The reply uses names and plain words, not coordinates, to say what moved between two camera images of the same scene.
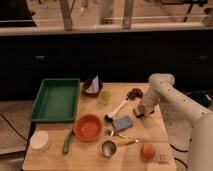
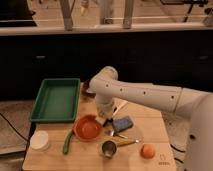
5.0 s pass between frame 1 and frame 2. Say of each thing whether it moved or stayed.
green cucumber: stayed
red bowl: stayed
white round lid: stayed
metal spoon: stayed
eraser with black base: moved
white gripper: moved
